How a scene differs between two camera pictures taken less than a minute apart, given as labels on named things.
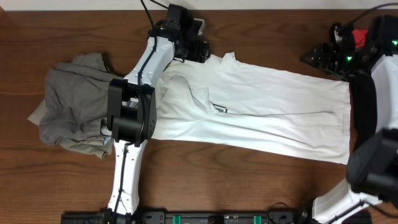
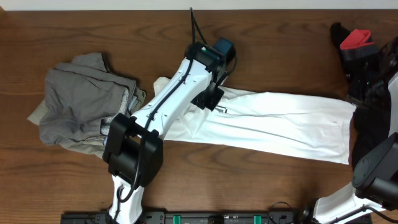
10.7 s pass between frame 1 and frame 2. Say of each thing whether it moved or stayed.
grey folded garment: stayed
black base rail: stayed
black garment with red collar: stayed
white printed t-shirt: moved
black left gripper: moved
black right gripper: moved
